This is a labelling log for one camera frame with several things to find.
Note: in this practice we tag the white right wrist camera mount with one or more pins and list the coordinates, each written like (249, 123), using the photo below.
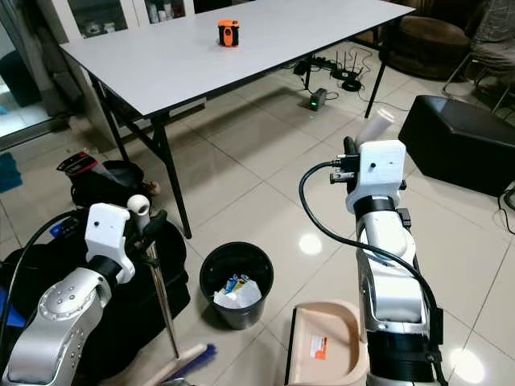
(378, 173)

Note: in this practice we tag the blue folder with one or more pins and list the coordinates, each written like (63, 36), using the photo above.
(8, 310)

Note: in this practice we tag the black power strip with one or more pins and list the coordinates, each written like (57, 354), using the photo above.
(307, 66)

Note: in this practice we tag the small box with green light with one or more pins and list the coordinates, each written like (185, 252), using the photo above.
(316, 100)

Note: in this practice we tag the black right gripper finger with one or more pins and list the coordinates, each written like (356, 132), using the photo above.
(349, 145)

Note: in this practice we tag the black leather ottoman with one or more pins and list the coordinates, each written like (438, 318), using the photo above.
(459, 141)

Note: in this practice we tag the metal-framed chair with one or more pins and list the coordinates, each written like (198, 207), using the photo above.
(487, 60)

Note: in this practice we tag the black router with antennas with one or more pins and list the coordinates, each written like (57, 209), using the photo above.
(348, 76)

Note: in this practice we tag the crumpled white paper trash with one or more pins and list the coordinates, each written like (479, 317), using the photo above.
(237, 293)

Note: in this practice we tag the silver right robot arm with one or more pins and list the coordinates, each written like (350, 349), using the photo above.
(394, 281)

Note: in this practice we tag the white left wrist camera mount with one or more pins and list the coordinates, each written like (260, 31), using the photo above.
(109, 229)

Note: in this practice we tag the black bucket with red pack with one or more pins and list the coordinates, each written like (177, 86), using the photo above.
(109, 178)

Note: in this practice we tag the brown round pouf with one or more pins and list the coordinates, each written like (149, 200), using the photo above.
(430, 44)

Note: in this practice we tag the orange black small device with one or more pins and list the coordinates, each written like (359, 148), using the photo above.
(228, 34)

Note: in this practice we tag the white folding table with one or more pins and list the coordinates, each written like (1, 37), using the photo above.
(193, 60)

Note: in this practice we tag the broom with metal pole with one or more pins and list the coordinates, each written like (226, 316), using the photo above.
(167, 310)

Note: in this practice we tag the teal floor mat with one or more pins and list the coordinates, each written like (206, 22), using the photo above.
(8, 173)

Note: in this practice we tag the large black bag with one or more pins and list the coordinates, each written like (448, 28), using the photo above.
(40, 265)

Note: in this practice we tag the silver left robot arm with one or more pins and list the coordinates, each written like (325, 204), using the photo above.
(60, 322)

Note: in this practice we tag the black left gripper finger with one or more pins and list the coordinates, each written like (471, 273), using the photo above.
(158, 223)

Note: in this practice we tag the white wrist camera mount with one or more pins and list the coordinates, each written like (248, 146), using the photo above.
(378, 173)
(109, 229)

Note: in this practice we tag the black round trash bin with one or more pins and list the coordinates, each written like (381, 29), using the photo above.
(236, 310)

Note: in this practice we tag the white glass-door cabinet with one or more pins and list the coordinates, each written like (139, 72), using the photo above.
(105, 14)

